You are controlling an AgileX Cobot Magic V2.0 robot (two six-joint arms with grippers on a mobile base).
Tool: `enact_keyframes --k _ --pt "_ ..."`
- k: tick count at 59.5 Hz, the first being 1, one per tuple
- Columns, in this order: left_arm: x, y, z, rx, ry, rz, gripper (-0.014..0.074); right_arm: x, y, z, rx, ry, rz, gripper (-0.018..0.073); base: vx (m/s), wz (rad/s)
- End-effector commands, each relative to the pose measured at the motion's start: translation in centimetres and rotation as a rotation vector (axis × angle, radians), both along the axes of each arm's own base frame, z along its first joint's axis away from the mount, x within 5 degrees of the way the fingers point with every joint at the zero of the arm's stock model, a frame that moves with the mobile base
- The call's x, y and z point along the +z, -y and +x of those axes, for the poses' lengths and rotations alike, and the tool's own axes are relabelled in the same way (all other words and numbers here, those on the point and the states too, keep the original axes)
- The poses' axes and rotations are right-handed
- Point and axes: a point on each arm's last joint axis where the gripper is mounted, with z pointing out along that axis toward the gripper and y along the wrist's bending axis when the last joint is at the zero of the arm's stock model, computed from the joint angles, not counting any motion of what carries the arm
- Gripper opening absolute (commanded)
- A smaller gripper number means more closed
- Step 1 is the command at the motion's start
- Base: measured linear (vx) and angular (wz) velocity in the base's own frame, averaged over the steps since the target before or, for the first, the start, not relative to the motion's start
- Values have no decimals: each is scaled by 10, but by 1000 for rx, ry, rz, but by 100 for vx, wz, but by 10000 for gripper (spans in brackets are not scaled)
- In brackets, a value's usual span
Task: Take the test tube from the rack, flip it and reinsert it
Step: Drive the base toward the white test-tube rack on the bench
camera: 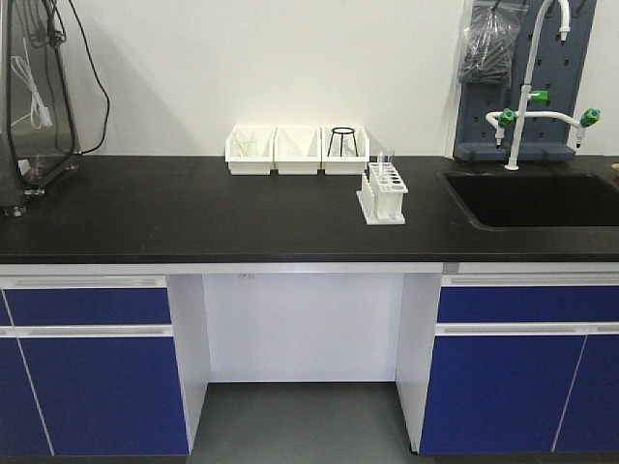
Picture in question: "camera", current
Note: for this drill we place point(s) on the black lab sink basin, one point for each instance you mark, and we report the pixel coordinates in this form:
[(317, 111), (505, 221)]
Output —
[(534, 201)]

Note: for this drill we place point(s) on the right blue cabinet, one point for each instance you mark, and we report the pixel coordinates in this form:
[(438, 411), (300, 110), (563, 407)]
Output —
[(523, 365)]

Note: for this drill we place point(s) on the white test tube rack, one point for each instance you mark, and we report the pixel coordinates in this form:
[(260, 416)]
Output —
[(381, 202)]

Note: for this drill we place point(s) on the middle white storage bin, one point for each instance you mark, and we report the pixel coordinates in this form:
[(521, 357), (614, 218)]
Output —
[(297, 150)]

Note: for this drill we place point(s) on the white storage bin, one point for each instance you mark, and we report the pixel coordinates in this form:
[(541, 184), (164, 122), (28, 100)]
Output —
[(297, 150), (263, 163), (348, 165)]

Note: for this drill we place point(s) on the clear beaker in left bin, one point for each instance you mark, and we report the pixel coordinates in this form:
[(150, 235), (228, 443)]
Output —
[(247, 147)]

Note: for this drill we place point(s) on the left white storage bin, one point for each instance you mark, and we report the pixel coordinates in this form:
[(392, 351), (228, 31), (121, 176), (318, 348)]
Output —
[(263, 163)]

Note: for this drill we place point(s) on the plastic bag of black pegs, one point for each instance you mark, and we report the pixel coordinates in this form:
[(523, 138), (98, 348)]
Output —
[(491, 42)]

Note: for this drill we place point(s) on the right white storage bin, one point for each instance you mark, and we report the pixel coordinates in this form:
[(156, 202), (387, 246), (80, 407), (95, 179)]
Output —
[(348, 165)]

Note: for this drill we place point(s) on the clear glass test tube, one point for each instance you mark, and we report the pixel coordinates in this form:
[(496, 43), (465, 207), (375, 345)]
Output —
[(380, 165)]

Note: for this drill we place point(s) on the grey pegboard drying rack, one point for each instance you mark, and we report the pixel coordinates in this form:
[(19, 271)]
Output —
[(556, 77)]

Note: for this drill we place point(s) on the black wire tripod stand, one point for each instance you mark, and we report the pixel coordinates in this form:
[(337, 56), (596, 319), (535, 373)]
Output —
[(342, 143)]

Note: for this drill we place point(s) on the left blue cabinet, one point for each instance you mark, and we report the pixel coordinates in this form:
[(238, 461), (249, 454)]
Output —
[(88, 367)]

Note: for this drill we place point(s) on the blue cabinet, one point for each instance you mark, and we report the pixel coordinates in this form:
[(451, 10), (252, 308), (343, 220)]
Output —
[(88, 367), (523, 365)]

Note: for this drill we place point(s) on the white gooseneck lab faucet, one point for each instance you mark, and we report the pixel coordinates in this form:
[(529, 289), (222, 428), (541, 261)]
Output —
[(500, 120)]

